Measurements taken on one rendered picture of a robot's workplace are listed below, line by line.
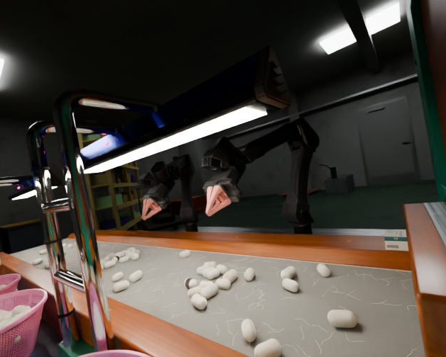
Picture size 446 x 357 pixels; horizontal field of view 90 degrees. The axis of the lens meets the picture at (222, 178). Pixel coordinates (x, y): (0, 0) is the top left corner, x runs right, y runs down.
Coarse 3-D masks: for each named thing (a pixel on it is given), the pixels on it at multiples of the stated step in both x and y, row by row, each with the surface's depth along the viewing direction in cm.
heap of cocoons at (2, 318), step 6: (18, 306) 52; (24, 306) 52; (0, 312) 51; (6, 312) 50; (12, 312) 52; (18, 312) 51; (24, 312) 49; (0, 318) 49; (6, 318) 48; (12, 318) 47; (18, 318) 47; (0, 324) 45; (6, 324) 45; (18, 336) 41
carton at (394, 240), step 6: (390, 234) 45; (396, 234) 45; (402, 234) 44; (384, 240) 43; (390, 240) 43; (396, 240) 42; (402, 240) 42; (390, 246) 43; (396, 246) 42; (402, 246) 42
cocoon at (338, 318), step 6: (330, 312) 29; (336, 312) 29; (342, 312) 29; (348, 312) 29; (330, 318) 29; (336, 318) 29; (342, 318) 28; (348, 318) 28; (354, 318) 28; (336, 324) 29; (342, 324) 28; (348, 324) 28; (354, 324) 28
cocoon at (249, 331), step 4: (244, 320) 31; (248, 320) 31; (244, 324) 30; (248, 324) 30; (252, 324) 30; (244, 328) 30; (248, 328) 29; (252, 328) 29; (244, 332) 29; (248, 332) 29; (252, 332) 29; (256, 332) 29; (244, 336) 29; (248, 336) 29; (252, 336) 29; (248, 340) 29; (252, 340) 29
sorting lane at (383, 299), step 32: (32, 256) 108; (160, 256) 72; (192, 256) 67; (224, 256) 62; (256, 256) 58; (128, 288) 52; (160, 288) 49; (256, 288) 42; (320, 288) 38; (352, 288) 37; (384, 288) 35; (192, 320) 36; (224, 320) 35; (256, 320) 33; (288, 320) 32; (320, 320) 31; (384, 320) 29; (416, 320) 28; (288, 352) 27; (320, 352) 26; (352, 352) 25; (384, 352) 24; (416, 352) 24
